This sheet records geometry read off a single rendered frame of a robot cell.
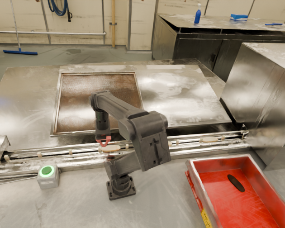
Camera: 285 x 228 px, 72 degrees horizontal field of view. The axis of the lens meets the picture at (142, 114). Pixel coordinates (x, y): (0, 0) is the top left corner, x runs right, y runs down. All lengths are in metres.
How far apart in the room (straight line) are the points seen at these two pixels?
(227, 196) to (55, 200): 0.75
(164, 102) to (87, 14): 3.47
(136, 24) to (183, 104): 3.17
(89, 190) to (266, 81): 0.98
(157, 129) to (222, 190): 0.63
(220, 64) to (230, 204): 2.34
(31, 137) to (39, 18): 3.62
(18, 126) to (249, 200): 1.24
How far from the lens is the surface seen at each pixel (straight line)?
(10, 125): 1.35
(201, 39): 2.77
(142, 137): 0.46
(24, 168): 1.04
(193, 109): 1.29
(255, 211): 1.06
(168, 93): 1.34
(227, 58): 3.09
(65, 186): 0.98
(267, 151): 1.19
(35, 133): 1.25
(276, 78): 1.12
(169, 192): 0.96
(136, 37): 4.37
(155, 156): 0.49
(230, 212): 1.00
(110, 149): 1.03
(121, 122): 0.48
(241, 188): 1.08
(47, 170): 0.94
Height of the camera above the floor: 1.63
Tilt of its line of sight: 38 degrees down
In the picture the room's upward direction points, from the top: 6 degrees clockwise
